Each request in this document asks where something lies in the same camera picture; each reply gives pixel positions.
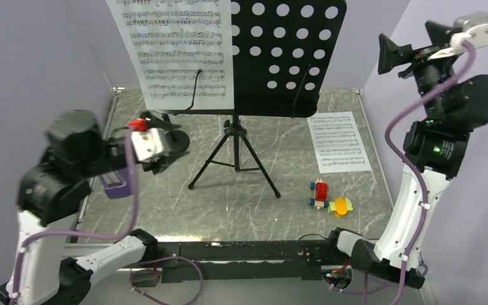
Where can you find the red toy block car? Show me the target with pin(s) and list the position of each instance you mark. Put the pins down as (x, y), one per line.
(320, 194)

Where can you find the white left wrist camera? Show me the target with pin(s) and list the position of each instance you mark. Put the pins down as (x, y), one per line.
(148, 140)

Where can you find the black desktop microphone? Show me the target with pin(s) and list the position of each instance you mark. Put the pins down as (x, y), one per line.
(177, 139)

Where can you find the black tripod music stand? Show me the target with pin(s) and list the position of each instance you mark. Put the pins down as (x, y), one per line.
(281, 53)

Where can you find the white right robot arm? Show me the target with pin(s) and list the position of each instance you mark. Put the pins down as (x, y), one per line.
(433, 149)

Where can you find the green orange toy block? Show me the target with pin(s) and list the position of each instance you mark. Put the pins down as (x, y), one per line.
(340, 207)

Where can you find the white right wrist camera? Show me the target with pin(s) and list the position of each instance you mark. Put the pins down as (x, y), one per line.
(474, 29)

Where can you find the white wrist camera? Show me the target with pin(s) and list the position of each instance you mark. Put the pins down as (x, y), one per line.
(148, 140)
(474, 29)

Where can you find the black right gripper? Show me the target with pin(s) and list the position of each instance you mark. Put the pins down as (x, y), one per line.
(391, 54)

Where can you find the purple metronome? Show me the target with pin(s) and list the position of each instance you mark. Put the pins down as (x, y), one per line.
(115, 184)

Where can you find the aluminium frame rail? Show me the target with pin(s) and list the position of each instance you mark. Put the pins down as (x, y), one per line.
(80, 252)

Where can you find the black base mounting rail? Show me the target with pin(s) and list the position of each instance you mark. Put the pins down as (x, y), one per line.
(243, 260)

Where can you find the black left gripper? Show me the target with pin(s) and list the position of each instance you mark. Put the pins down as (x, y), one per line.
(162, 161)

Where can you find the sheet music page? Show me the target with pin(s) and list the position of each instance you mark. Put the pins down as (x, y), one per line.
(337, 143)
(182, 52)

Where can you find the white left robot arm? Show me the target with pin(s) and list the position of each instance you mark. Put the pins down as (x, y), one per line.
(50, 197)

